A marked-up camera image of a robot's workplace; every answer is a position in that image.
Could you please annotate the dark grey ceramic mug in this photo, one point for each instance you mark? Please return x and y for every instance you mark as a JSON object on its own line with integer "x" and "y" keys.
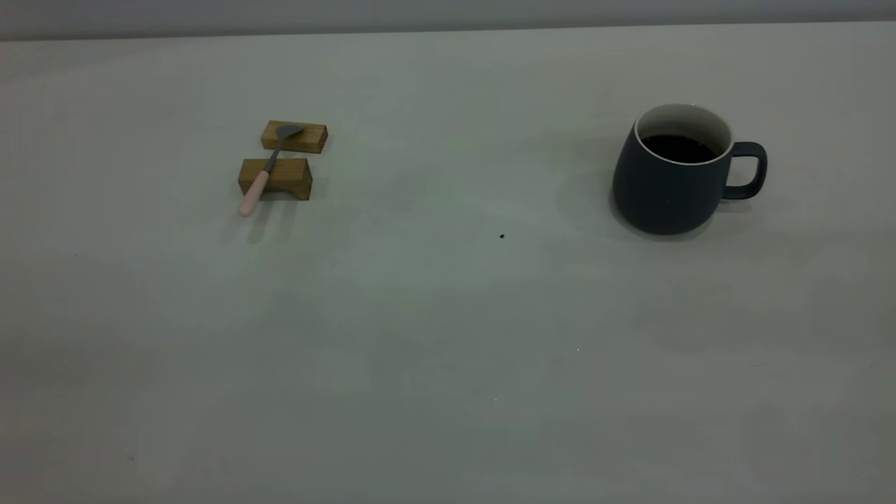
{"x": 665, "y": 199}

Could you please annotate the dark coffee liquid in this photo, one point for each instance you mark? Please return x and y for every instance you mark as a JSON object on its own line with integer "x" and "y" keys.
{"x": 677, "y": 148}

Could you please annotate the arched wooden block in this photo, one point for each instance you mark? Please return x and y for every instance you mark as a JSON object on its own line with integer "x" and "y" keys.
{"x": 291, "y": 175}

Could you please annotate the flat rectangular wooden block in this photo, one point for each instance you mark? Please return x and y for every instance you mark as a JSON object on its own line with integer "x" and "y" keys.
{"x": 313, "y": 137}

